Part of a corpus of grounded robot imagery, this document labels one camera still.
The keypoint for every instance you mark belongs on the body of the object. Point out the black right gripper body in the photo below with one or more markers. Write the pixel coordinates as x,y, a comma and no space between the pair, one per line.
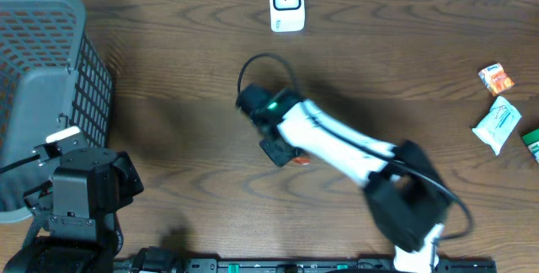
277,151

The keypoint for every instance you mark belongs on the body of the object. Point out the red chocolate bar wrapper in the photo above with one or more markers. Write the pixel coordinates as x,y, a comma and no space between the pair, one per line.
302,160

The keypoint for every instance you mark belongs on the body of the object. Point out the green tissue wipes pack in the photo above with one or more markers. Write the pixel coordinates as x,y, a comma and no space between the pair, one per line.
495,128

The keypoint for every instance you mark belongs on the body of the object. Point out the small orange carton box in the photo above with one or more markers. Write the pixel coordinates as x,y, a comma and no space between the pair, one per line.
495,79

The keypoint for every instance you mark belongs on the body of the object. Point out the green lid jar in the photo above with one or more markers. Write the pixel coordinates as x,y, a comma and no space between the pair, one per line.
531,140

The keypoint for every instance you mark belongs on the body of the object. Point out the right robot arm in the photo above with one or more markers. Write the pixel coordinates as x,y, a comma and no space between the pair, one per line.
407,198

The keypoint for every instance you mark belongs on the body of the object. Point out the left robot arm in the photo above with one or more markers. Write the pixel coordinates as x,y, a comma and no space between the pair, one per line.
75,227

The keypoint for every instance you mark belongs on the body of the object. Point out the white barcode scanner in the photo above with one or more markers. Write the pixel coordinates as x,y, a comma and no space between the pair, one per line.
287,15

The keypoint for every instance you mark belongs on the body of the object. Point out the grey plastic basket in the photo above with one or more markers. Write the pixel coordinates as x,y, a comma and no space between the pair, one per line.
52,77

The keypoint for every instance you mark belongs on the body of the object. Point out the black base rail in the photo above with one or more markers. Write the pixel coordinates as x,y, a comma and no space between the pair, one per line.
154,259

